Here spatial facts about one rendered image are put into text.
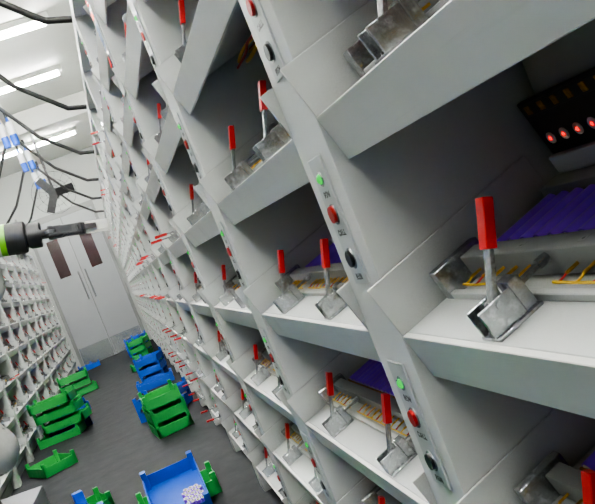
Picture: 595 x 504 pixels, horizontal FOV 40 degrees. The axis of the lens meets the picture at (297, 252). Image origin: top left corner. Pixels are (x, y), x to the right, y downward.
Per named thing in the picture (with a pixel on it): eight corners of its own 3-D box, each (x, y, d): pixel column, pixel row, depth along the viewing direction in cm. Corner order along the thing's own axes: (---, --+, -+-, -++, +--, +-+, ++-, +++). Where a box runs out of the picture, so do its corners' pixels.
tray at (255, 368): (308, 433, 148) (260, 376, 147) (253, 393, 207) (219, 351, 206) (389, 361, 152) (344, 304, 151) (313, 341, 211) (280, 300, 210)
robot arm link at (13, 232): (1, 219, 230) (5, 222, 239) (8, 260, 229) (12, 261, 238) (23, 216, 231) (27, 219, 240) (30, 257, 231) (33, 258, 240)
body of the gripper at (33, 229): (31, 250, 239) (63, 245, 241) (28, 248, 231) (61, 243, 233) (27, 225, 239) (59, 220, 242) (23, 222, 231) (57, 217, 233)
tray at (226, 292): (267, 332, 148) (219, 273, 146) (224, 320, 207) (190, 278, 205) (350, 261, 152) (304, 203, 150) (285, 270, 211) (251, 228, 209)
